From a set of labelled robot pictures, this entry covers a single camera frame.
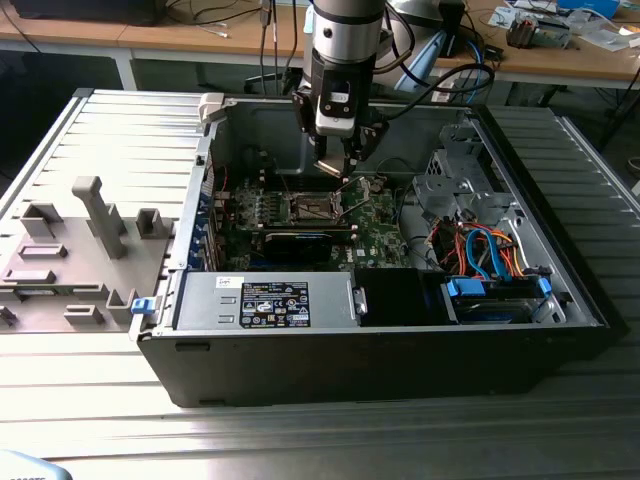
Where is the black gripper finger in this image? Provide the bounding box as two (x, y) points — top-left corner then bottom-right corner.
(343, 121), (390, 179)
(292, 88), (329, 163)

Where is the silver CPU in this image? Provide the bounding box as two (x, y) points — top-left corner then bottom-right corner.
(313, 155), (351, 178)

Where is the metal socket cover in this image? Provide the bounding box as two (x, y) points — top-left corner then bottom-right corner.
(332, 176), (375, 224)

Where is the CPU socket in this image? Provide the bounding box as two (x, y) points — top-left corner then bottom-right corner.
(289, 189), (349, 224)

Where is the black RAM slot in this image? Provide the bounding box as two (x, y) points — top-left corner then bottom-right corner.
(262, 223), (352, 245)

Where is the green motherboard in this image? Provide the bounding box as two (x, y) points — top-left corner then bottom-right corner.
(212, 172), (416, 274)

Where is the grey case latch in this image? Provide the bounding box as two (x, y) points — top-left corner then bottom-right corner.
(198, 93), (239, 125)

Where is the metal drive cage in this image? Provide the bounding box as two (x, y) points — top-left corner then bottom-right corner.
(412, 122), (521, 226)

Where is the black graphics card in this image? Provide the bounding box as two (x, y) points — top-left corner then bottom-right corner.
(262, 227), (334, 264)

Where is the wooden desk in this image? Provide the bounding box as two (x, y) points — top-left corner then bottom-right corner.
(0, 0), (640, 91)

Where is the metal heatsink cooler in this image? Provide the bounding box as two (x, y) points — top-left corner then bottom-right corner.
(505, 12), (574, 51)

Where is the disk with blue carrier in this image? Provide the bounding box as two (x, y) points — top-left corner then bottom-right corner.
(442, 277), (554, 326)

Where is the grey power supply unit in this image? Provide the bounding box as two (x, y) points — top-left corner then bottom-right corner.
(174, 272), (361, 331)

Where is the black PC case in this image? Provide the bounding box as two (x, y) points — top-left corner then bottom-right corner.
(128, 92), (629, 409)

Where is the blue box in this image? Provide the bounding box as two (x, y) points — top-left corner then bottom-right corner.
(557, 0), (621, 19)

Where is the black monitor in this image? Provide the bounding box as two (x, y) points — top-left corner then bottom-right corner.
(9, 0), (161, 26)

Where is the grey parts rack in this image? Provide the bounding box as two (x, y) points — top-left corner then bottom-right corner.
(0, 174), (176, 334)

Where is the green RAM stick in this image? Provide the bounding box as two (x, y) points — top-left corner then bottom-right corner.
(14, 285), (74, 297)

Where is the pale grey rounded device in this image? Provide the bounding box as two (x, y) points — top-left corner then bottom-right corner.
(0, 448), (69, 480)

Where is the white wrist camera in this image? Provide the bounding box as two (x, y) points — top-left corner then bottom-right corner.
(314, 79), (357, 137)

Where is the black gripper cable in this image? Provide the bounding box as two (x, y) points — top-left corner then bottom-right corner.
(372, 62), (496, 121)

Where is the red wire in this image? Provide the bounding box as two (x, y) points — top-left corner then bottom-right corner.
(430, 222), (469, 266)

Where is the blue desk cable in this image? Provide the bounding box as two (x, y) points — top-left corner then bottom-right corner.
(467, 39), (489, 101)

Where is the blue wire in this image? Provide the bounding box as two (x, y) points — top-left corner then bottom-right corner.
(464, 227), (506, 281)

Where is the orange wire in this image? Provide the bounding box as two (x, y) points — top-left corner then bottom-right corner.
(489, 227), (526, 279)

